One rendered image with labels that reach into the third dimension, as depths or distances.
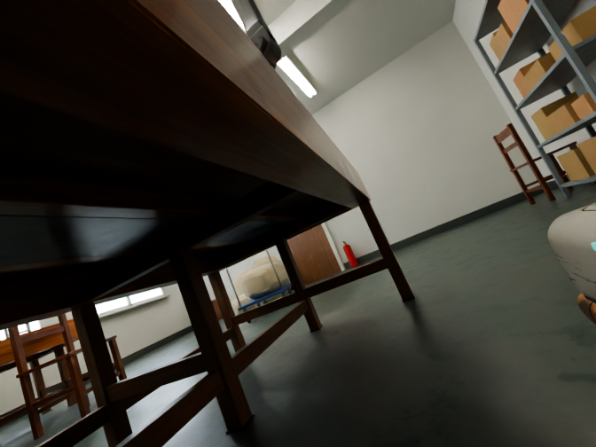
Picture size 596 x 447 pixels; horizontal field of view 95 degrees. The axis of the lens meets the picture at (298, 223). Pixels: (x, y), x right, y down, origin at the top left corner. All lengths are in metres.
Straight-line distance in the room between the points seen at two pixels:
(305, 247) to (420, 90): 3.39
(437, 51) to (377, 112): 1.25
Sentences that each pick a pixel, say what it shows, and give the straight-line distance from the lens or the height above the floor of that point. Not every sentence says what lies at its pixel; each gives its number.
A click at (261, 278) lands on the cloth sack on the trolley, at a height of 0.43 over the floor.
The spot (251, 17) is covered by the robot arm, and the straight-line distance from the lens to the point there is 0.95.
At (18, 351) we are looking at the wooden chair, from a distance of 2.98.
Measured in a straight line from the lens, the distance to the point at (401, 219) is 5.05.
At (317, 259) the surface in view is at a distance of 5.39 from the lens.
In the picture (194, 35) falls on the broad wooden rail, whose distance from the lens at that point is 0.31.
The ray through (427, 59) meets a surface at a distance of 5.64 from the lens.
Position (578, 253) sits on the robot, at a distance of 0.65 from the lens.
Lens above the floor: 0.39
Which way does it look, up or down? 8 degrees up
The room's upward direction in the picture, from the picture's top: 23 degrees counter-clockwise
